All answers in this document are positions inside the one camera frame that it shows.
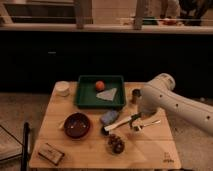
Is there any metal fork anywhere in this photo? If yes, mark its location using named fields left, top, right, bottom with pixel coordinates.
left=141, top=120, right=161, bottom=128

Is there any green pepper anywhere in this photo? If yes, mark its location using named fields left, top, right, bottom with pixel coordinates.
left=129, top=113, right=141, bottom=129

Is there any grey triangular cloth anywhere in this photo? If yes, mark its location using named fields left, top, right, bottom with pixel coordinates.
left=96, top=88, right=117, bottom=101

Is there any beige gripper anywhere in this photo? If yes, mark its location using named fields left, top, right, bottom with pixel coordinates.
left=134, top=113, right=159, bottom=131

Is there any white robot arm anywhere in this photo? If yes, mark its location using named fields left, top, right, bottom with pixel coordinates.
left=138, top=73, right=213, bottom=136

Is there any dark red bowl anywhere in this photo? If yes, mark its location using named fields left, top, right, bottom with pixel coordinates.
left=63, top=113, right=91, bottom=139

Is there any green plastic tray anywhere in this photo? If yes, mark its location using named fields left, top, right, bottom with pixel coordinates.
left=75, top=75, right=126, bottom=110

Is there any small wooden box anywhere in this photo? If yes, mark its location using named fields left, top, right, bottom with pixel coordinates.
left=38, top=143, right=65, bottom=165

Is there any metal cup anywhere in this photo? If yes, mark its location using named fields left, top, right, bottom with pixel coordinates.
left=131, top=89, right=141, bottom=104

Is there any glass bowl with pinecones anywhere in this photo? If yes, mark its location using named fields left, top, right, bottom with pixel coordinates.
left=106, top=134, right=125, bottom=154

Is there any black chair frame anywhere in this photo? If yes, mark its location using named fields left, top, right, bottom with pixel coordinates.
left=0, top=122, right=30, bottom=171

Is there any white handled brush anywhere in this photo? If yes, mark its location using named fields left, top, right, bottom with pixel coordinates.
left=101, top=116, right=132, bottom=135

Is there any orange fruit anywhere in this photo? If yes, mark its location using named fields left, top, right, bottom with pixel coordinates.
left=95, top=81, right=105, bottom=91

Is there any blue sponge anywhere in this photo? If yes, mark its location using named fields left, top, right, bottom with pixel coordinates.
left=100, top=110, right=119, bottom=125

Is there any white small bowl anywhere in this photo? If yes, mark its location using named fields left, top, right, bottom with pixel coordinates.
left=55, top=81, right=70, bottom=97

